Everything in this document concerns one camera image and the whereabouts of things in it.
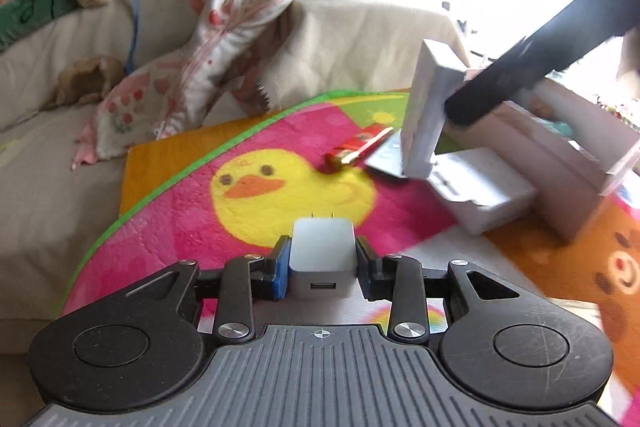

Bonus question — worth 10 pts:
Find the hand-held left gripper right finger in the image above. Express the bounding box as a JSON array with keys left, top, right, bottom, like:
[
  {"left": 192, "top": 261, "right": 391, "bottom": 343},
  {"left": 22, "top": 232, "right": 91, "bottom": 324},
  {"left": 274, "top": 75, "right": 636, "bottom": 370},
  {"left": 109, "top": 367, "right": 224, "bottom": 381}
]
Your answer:
[{"left": 354, "top": 237, "right": 523, "bottom": 343}]

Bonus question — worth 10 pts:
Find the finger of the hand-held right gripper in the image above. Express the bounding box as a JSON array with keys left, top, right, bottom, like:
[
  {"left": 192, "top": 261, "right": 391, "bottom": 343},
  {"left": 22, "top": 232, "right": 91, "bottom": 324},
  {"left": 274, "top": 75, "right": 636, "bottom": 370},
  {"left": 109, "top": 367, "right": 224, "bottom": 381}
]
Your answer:
[{"left": 444, "top": 0, "right": 640, "bottom": 128}]

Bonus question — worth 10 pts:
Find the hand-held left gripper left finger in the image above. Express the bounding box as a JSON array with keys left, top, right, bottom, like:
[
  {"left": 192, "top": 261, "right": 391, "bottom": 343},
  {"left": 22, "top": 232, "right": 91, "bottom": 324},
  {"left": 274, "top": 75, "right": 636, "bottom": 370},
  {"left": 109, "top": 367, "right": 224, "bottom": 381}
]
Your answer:
[{"left": 120, "top": 235, "right": 293, "bottom": 343}]

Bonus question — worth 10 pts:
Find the white charger adapter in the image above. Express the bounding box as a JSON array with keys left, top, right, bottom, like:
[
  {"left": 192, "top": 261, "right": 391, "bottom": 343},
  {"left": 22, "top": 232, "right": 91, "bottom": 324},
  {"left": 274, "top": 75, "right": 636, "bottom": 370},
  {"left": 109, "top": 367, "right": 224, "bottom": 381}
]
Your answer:
[{"left": 291, "top": 217, "right": 359, "bottom": 301}]

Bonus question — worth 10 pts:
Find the white rectangular box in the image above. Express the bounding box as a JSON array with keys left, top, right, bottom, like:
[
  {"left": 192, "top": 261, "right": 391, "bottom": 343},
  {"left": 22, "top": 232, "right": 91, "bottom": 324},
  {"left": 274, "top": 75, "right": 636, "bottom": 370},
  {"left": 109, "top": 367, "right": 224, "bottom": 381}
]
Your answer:
[{"left": 402, "top": 39, "right": 468, "bottom": 180}]

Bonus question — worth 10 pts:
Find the pink cardboard box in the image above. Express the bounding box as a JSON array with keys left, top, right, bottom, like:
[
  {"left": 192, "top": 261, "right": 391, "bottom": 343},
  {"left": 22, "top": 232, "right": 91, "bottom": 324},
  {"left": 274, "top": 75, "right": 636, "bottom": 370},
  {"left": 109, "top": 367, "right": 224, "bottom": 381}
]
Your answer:
[{"left": 445, "top": 77, "right": 640, "bottom": 243}]

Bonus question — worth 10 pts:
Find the dark rectangular device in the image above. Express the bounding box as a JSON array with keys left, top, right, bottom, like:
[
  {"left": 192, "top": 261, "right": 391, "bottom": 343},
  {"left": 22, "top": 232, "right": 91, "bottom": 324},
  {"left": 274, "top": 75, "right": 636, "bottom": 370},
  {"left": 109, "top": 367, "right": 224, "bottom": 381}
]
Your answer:
[{"left": 364, "top": 132, "right": 416, "bottom": 180}]

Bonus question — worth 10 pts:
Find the white open-lid box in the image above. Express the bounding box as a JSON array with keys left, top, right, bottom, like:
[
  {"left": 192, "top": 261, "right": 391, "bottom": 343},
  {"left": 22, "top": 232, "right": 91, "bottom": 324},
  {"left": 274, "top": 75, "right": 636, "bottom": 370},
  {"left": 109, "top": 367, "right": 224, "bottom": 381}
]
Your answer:
[{"left": 427, "top": 147, "right": 539, "bottom": 236}]

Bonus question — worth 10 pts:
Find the colourful cartoon printed mat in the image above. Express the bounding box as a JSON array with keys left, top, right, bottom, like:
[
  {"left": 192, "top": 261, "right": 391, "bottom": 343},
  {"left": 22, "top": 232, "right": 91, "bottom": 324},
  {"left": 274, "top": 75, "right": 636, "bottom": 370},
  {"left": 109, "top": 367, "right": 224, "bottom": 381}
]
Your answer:
[{"left": 60, "top": 89, "right": 640, "bottom": 427}]

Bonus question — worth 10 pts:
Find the red lighter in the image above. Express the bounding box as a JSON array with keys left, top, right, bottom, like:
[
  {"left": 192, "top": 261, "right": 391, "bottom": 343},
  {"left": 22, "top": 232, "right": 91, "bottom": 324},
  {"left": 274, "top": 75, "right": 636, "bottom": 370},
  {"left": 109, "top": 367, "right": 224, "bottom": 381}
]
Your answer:
[{"left": 325, "top": 125, "right": 396, "bottom": 168}]

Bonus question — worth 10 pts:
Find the beige covered sofa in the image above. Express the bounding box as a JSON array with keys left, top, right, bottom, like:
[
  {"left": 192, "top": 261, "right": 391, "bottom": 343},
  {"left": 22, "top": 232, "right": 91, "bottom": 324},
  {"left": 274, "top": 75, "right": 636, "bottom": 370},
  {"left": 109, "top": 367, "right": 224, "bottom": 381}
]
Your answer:
[{"left": 0, "top": 0, "right": 473, "bottom": 358}]

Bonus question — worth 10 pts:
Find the floral pink white blanket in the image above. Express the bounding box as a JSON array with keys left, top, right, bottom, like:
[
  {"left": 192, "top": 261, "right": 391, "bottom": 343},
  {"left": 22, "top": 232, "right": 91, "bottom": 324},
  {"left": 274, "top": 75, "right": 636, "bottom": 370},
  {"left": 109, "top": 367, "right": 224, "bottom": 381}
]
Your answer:
[{"left": 72, "top": 0, "right": 418, "bottom": 170}]

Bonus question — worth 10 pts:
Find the brown crumpled cloth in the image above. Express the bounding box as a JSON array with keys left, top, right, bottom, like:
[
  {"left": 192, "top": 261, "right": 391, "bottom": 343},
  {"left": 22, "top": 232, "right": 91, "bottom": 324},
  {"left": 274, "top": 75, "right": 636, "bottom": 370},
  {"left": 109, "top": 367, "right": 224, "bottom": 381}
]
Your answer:
[{"left": 52, "top": 56, "right": 126, "bottom": 108}]

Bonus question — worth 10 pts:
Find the green plush toy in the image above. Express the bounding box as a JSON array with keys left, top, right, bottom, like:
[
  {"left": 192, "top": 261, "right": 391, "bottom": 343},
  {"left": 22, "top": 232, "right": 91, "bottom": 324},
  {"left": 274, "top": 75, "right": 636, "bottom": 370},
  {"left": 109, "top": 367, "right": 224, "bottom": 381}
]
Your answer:
[{"left": 0, "top": 0, "right": 83, "bottom": 50}]

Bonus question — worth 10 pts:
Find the blue cord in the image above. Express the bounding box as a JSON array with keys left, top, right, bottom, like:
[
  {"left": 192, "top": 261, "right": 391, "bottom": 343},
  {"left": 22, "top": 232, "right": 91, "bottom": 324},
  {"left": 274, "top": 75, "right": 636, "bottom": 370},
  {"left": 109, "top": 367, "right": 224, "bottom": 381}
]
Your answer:
[{"left": 106, "top": 0, "right": 142, "bottom": 75}]

